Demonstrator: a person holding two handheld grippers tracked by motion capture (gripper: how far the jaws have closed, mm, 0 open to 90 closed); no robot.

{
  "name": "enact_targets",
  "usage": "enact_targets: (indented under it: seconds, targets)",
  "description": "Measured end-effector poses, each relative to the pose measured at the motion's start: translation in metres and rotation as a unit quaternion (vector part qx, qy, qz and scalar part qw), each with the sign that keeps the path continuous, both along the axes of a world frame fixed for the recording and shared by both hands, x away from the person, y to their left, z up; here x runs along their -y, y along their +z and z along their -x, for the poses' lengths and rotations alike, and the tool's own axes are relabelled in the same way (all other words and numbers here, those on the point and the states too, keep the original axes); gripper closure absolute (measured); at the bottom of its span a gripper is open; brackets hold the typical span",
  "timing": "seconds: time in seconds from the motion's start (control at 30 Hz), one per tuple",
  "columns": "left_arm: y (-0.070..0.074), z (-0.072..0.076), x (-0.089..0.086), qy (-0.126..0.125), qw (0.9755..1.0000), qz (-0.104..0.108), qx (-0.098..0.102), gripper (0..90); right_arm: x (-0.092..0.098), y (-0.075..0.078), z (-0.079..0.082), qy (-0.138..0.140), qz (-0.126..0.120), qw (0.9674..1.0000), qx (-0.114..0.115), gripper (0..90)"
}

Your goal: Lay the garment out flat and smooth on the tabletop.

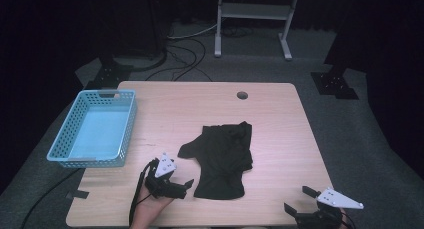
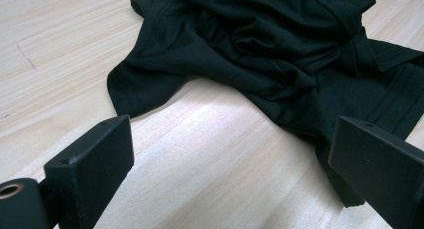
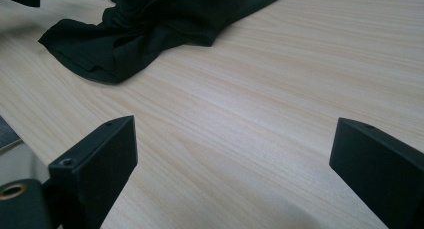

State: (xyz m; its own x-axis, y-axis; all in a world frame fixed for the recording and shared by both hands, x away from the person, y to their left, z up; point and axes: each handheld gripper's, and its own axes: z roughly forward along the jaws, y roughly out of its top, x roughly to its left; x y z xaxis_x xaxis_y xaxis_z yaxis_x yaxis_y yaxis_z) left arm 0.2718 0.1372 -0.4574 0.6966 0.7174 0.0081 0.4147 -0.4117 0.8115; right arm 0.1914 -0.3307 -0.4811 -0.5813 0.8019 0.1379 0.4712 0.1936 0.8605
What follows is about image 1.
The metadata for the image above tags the person's left hand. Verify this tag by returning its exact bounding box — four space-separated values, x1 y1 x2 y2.
134 185 175 217

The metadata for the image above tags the white metal stand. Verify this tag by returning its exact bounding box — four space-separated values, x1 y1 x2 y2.
214 0 302 61

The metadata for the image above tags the black t-shirt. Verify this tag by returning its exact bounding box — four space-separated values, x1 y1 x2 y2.
177 120 254 201

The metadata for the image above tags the black tape strip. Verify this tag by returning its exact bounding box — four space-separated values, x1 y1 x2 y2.
65 189 90 200

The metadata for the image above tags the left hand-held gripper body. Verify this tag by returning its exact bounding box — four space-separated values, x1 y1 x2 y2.
144 152 188 201

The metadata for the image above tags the black stand base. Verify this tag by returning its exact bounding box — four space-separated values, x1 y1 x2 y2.
310 62 360 101
84 53 135 90

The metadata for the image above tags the white floor cable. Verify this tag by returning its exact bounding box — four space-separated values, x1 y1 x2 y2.
167 23 218 41

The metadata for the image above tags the black floor cables bundle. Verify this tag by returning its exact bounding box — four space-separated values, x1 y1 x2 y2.
113 20 254 82

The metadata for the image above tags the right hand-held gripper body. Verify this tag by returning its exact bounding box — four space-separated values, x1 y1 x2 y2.
294 187 365 229

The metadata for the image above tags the black floor cable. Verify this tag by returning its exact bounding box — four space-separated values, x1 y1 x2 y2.
20 167 82 229

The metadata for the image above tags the light blue plastic basket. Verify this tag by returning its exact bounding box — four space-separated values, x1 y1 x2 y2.
46 89 138 169

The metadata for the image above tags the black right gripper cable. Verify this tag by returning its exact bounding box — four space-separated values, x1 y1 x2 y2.
343 211 357 229

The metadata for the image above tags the person's right hand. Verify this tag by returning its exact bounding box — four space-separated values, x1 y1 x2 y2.
339 208 350 229

